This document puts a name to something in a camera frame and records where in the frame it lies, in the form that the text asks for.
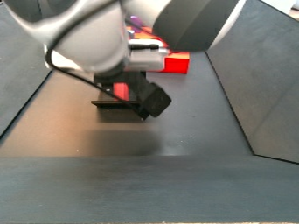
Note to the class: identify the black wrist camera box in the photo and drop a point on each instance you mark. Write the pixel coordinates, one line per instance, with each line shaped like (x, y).
(153, 99)

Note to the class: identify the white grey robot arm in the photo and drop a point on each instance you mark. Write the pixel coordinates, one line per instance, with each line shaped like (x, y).
(85, 30)

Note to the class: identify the red hexagon peg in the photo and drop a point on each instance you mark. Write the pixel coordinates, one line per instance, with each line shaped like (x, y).
(120, 90)

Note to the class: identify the purple peg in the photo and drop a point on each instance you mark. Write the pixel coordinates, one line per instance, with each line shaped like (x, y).
(136, 24)

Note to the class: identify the red shape sorter block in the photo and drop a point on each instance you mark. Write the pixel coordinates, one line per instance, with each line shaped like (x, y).
(176, 62)

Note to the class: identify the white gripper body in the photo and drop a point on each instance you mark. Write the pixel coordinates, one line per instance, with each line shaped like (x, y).
(146, 54)

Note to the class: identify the black curved peg stand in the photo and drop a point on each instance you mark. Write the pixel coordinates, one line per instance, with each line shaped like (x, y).
(108, 102)

